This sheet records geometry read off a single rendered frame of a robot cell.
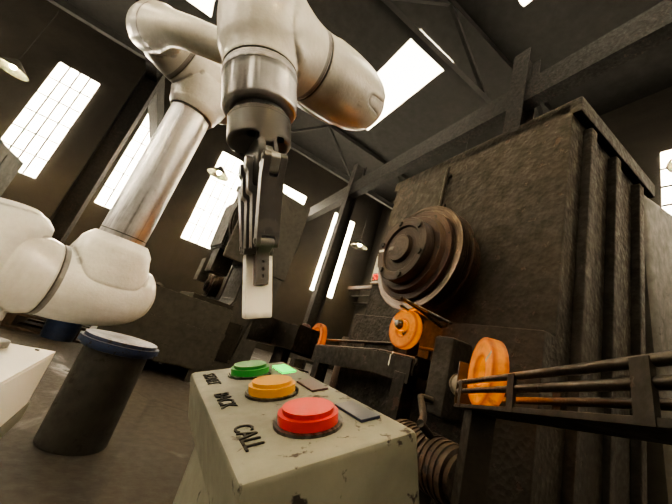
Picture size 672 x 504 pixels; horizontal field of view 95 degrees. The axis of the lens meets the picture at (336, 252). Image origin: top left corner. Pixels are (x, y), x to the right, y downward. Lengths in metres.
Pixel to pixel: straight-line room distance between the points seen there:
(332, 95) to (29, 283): 0.65
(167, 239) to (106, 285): 10.27
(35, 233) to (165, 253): 10.24
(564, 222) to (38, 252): 1.37
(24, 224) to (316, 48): 0.62
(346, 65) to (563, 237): 0.91
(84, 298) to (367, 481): 0.73
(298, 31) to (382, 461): 0.43
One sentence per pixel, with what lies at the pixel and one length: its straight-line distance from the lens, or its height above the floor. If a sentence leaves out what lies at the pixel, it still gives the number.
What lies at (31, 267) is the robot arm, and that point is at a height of 0.63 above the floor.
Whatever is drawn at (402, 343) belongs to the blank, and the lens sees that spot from 1.25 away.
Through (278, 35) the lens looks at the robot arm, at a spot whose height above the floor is 0.96.
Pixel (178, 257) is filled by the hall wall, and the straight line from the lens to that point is 11.03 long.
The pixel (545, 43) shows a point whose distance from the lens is 8.68.
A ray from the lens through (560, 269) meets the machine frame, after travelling 1.16.
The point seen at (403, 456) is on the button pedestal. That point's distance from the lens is 0.22.
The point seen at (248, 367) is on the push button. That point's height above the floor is 0.61.
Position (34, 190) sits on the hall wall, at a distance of 11.73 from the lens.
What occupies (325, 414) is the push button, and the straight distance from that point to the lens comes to 0.22.
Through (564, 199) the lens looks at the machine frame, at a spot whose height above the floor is 1.32.
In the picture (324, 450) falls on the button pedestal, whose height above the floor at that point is 0.60.
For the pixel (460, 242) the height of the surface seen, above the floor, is 1.14.
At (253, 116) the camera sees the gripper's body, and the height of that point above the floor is 0.86.
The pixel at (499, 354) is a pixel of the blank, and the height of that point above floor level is 0.74.
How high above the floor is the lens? 0.65
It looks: 17 degrees up
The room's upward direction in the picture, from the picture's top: 18 degrees clockwise
